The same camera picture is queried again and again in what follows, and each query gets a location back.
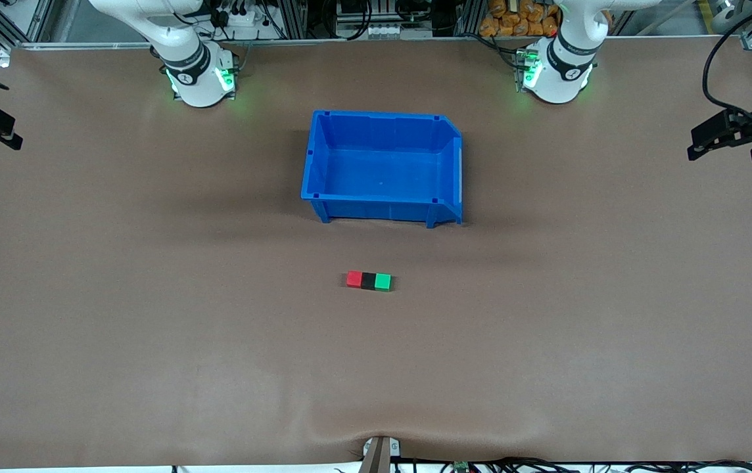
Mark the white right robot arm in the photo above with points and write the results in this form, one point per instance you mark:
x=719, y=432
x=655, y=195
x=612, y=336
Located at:
x=185, y=59

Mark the blue plastic storage bin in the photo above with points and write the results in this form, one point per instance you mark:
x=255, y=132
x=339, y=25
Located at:
x=382, y=174

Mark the orange snack bag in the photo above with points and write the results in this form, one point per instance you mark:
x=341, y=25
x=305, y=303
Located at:
x=520, y=18

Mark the small green circuit board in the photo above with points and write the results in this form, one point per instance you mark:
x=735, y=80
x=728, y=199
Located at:
x=461, y=466

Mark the brown table mat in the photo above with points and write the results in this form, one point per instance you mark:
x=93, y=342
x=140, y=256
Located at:
x=218, y=368

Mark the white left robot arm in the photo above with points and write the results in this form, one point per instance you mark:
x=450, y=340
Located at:
x=563, y=62

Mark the small black cube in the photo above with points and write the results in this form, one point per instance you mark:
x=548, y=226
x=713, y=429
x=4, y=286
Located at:
x=368, y=281

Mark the white power strip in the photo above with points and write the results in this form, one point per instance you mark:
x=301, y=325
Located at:
x=238, y=20

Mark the metal table clamp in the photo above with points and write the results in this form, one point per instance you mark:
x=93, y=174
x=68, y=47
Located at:
x=379, y=454

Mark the small green cube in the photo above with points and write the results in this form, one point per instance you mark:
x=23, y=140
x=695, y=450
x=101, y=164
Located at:
x=383, y=282

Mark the small red cube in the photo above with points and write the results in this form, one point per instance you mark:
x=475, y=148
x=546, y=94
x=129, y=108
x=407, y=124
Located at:
x=353, y=279

